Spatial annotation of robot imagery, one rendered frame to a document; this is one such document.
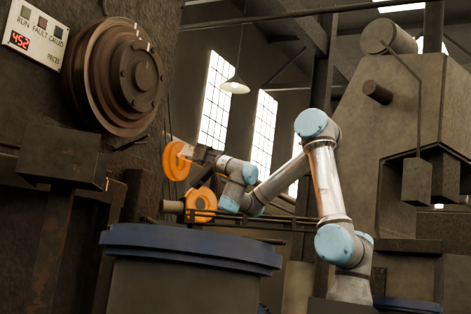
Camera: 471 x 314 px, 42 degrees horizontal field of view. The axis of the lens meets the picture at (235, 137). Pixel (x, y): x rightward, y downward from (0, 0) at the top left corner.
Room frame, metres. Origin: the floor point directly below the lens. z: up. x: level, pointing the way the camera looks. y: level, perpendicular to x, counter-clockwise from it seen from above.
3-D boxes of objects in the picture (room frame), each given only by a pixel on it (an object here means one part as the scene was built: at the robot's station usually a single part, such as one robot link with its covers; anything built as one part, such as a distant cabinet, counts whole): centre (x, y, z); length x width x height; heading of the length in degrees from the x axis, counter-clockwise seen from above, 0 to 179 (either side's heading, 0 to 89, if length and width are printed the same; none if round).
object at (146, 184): (2.51, 0.38, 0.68); 0.11 x 0.08 x 0.24; 60
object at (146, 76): (2.25, 0.40, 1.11); 0.28 x 0.06 x 0.28; 150
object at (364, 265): (2.06, -0.44, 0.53); 0.13 x 0.12 x 0.14; 146
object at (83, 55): (2.30, 0.48, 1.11); 0.47 x 0.06 x 0.47; 150
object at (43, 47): (2.06, 0.75, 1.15); 0.26 x 0.02 x 0.18; 150
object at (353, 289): (2.06, -0.44, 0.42); 0.15 x 0.15 x 0.10
